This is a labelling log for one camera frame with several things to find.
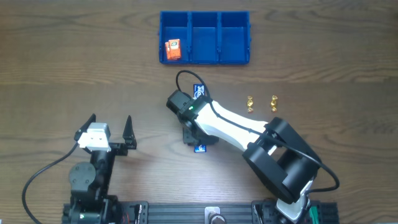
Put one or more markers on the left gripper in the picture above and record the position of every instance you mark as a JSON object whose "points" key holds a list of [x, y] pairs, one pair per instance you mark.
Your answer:
{"points": [[120, 149]]}

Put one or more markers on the blue candy pack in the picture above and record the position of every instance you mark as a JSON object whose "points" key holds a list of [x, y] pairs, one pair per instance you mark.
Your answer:
{"points": [[198, 90], [200, 149]]}

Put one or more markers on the orange candy box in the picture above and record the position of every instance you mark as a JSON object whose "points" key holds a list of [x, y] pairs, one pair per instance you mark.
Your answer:
{"points": [[166, 51], [174, 49]]}

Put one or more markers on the gold candy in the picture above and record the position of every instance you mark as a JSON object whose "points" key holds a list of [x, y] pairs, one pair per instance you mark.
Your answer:
{"points": [[273, 103], [250, 104]]}

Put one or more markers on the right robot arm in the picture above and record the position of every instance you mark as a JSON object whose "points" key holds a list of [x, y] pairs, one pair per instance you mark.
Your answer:
{"points": [[224, 124]]}

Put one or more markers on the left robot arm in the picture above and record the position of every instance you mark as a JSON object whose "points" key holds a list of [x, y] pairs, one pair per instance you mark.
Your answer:
{"points": [[99, 174]]}

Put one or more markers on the blue tray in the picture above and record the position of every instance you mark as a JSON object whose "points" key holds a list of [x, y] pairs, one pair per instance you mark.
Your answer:
{"points": [[203, 46]]}

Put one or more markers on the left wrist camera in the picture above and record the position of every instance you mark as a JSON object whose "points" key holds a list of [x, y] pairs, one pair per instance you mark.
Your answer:
{"points": [[94, 136]]}

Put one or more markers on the mounting rail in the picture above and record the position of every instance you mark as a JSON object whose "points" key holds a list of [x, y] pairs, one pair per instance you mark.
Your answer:
{"points": [[180, 213]]}

